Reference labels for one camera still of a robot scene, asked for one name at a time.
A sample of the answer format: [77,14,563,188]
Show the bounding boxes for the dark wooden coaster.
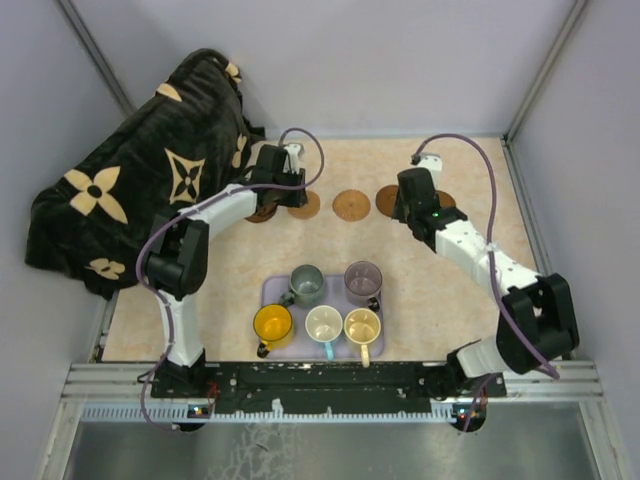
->
[245,204,277,224]
[436,190,456,208]
[375,185,398,218]

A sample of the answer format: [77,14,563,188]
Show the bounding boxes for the light woven rattan coaster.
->
[287,191,321,220]

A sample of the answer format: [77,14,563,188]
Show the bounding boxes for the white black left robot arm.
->
[136,143,307,397]

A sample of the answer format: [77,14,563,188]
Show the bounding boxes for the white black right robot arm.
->
[392,167,579,397]

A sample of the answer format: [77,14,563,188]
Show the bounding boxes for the black floral blanket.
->
[24,48,264,299]

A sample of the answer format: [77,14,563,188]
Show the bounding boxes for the purple ceramic mug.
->
[344,261,383,312]

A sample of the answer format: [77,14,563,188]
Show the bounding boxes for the grey ceramic mug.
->
[278,264,326,308]

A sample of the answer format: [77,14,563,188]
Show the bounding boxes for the cream ceramic mug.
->
[343,308,382,368]

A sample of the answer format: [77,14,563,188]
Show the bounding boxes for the yellow ceramic mug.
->
[253,304,295,359]

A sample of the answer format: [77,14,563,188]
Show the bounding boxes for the lavender plastic tray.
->
[261,274,359,361]

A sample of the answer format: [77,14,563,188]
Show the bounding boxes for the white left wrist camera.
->
[283,143,304,174]

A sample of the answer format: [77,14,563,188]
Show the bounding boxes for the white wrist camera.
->
[283,143,304,174]
[411,152,443,188]

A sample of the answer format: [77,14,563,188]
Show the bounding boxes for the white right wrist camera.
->
[411,152,443,188]

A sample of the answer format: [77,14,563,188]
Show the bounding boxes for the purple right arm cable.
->
[410,131,561,434]

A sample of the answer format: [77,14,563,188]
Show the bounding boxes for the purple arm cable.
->
[135,126,326,435]
[410,131,561,434]

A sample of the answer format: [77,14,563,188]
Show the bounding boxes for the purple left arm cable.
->
[135,126,326,435]

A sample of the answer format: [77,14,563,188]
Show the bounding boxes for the white mug blue handle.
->
[305,305,343,362]

